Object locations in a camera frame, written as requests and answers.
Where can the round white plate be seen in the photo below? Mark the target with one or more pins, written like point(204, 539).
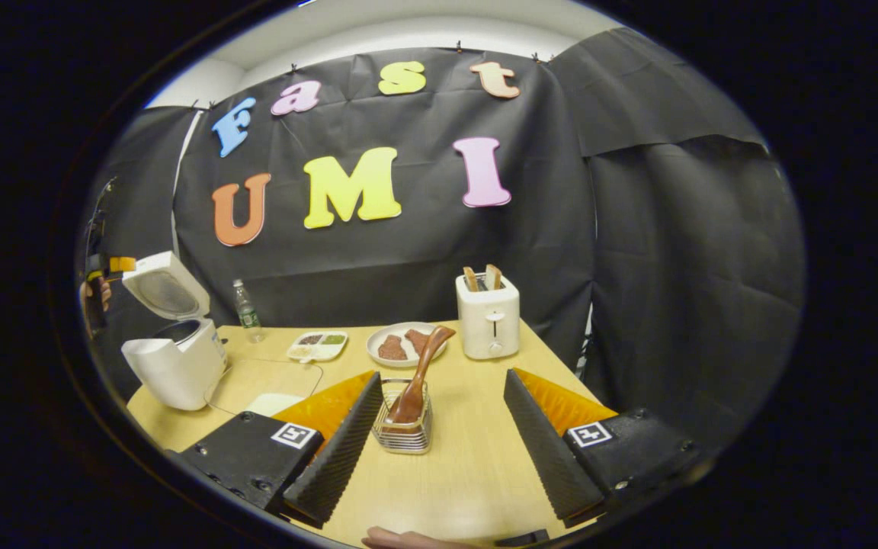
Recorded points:
point(439, 351)

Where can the clear plastic box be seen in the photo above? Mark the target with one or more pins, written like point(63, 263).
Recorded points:
point(256, 377)

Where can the divided white grain dish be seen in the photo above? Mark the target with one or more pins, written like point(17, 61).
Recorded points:
point(317, 347)

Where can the clear water bottle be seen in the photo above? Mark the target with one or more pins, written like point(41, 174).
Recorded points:
point(248, 313)

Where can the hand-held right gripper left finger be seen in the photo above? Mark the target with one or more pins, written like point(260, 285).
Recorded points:
point(340, 457)

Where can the black backdrop cloth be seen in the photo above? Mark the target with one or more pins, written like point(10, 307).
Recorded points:
point(424, 252)

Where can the toast slice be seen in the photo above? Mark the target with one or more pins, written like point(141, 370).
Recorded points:
point(493, 276)
point(470, 279)

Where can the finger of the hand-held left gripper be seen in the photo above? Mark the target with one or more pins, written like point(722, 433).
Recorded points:
point(120, 264)

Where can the white rice cooker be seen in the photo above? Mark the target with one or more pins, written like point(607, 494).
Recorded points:
point(176, 366)

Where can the white toaster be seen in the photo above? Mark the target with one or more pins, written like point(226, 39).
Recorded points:
point(488, 324)

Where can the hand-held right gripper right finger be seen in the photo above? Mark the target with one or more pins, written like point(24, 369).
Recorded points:
point(549, 457)

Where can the brown wooden spoon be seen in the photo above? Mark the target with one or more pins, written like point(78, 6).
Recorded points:
point(416, 389)

